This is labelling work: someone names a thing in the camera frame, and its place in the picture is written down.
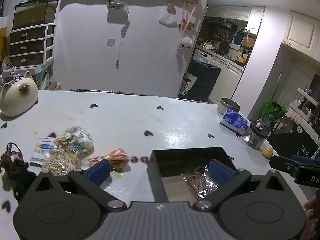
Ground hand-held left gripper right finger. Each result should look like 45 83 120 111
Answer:
192 159 298 211

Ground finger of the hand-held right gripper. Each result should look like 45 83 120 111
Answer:
291 154 317 166
269 155 300 178

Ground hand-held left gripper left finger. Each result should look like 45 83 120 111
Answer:
22 159 127 212

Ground orange satin scrunchie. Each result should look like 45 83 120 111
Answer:
88 148 130 172

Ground blue white patterned scrunchie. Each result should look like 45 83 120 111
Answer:
59 126 95 158

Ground cream cord bundle packet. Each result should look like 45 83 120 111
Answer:
42 140 84 177

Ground black square box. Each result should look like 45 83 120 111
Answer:
147 147 237 202

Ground blue white packet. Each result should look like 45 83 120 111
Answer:
29 137 58 167

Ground dark brown knitted hair tie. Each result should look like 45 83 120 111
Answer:
0 142 29 178

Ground person's right hand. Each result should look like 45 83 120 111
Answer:
303 197 320 230

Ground yellow ball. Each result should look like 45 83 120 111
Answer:
261 146 274 159

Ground black printed board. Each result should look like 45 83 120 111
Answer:
268 117 320 160

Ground glass jar with black lid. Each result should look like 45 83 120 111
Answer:
243 121 272 152

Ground blue tissue pack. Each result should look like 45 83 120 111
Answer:
220 108 251 136

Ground green bag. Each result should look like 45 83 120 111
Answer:
261 101 286 121

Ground white shelf with bottles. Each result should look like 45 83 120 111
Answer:
289 86 320 127

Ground round metal tin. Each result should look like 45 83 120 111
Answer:
217 97 241 116

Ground thin grey pole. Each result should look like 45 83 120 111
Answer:
262 72 282 121

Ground dark monitor screen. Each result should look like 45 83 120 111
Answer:
309 73 320 96

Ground panda print tote bag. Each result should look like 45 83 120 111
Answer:
178 72 198 97

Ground dark blue bin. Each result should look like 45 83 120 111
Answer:
185 59 222 102

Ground white cat-shaped ceramic jar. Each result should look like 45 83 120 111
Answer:
0 71 39 117

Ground white washing machine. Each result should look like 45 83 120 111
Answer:
192 49 213 64

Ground black frying pan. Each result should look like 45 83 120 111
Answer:
218 41 230 55

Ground white plush sheep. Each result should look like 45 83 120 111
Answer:
178 37 193 49

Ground blue hanging bag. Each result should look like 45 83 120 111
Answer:
233 29 245 46

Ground hanging grey ornament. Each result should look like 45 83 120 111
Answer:
115 19 131 71

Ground white drawer unit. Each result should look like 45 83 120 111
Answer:
9 23 57 68

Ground pink hanging ribbon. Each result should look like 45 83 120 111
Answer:
178 4 196 38

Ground white hanging bag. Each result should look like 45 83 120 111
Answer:
159 8 179 28

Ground glass fish tank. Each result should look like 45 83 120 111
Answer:
12 0 59 30

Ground beige string clear packet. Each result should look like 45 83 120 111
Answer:
181 165 220 200

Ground clear wall box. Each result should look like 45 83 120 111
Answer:
107 0 128 11

